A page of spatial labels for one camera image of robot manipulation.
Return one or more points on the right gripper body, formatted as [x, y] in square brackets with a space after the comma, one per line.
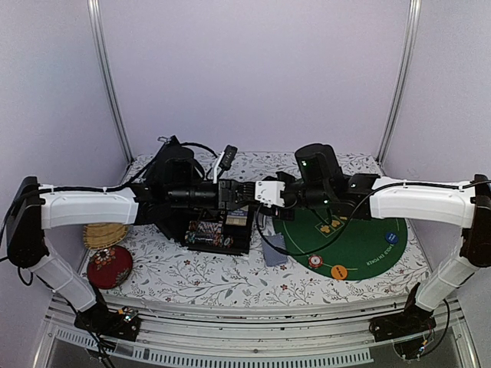
[316, 196]

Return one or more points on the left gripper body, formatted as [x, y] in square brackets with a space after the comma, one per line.
[225, 193]

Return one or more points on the black poker chip case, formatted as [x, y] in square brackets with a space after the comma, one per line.
[175, 227]

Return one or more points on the red white chip stack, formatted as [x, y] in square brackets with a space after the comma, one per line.
[315, 261]

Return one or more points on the blue small blind button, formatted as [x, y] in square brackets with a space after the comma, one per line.
[391, 238]

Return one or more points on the orange big blind button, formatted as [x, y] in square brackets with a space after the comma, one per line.
[339, 272]

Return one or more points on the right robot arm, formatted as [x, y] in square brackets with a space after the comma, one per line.
[465, 204]

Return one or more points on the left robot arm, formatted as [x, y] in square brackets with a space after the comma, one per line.
[38, 207]

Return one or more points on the poker chip row near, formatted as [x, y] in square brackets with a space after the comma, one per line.
[207, 233]

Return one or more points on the boxed playing cards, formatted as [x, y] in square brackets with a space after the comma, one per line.
[237, 217]

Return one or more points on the green poker felt mat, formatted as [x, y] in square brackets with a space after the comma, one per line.
[359, 245]

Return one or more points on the floral tablecloth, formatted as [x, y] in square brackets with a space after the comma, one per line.
[166, 272]

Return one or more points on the blue playing card deck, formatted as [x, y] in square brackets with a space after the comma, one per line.
[271, 256]

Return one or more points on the woven wicker basket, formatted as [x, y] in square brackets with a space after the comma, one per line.
[103, 235]

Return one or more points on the red embroidered round cushion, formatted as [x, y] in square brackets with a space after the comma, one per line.
[110, 267]

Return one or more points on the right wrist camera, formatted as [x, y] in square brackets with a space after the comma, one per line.
[269, 193]

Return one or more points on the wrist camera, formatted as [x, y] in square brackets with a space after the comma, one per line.
[269, 193]
[224, 162]

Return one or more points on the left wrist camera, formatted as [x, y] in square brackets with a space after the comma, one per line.
[224, 162]

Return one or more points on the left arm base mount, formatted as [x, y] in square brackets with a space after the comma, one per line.
[123, 324]

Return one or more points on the front aluminium rail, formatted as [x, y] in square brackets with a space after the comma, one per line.
[321, 335]

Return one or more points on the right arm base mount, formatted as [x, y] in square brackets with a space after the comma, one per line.
[412, 320]

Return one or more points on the right aluminium frame post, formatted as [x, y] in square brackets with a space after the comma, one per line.
[410, 37]

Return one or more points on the aluminium frame post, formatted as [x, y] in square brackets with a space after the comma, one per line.
[95, 18]
[410, 37]

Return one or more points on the left aluminium frame post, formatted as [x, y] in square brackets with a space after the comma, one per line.
[95, 18]

